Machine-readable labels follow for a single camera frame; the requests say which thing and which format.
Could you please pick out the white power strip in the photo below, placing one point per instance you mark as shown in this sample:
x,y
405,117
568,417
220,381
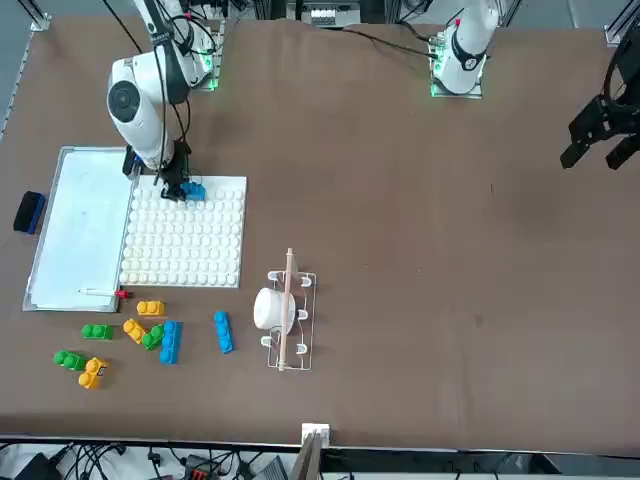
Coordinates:
x,y
325,16

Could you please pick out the white pen with red cap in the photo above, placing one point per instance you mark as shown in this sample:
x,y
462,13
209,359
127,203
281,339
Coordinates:
x,y
100,292

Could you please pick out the black and blue eraser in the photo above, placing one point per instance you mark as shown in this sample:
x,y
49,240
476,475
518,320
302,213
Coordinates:
x,y
29,212

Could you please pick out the blue three-stud block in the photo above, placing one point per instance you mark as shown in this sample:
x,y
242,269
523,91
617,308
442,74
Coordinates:
x,y
225,332
170,342
195,191

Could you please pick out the wooden rod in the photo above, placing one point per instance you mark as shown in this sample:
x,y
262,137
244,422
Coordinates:
x,y
287,300

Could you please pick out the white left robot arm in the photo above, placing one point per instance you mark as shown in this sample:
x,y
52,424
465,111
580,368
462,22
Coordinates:
x,y
465,50

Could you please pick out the yellow two-stud block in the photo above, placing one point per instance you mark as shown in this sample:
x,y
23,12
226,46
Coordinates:
x,y
134,330
151,308

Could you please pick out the aluminium frame profile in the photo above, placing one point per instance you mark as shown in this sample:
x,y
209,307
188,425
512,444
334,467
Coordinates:
x,y
617,30
41,22

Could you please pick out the white studded baseplate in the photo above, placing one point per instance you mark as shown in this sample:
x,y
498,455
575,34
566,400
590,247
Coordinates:
x,y
185,240

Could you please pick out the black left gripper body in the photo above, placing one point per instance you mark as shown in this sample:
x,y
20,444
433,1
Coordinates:
x,y
631,107

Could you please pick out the white cup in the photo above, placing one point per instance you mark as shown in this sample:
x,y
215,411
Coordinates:
x,y
267,309

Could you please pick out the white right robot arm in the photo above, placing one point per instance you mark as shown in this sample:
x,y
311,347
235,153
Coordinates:
x,y
135,125

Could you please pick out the aluminium camera post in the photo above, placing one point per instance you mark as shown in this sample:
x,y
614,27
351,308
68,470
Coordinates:
x,y
312,450

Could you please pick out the green toy block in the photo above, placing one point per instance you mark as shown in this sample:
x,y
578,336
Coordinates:
x,y
97,331
154,338
69,360

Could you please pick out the yellow block with printed tag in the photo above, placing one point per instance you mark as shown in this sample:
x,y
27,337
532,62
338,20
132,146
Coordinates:
x,y
92,374

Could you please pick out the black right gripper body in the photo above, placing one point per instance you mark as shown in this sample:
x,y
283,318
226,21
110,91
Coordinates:
x,y
175,165

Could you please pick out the white whiteboard with grey frame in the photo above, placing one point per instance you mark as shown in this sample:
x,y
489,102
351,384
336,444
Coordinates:
x,y
80,225

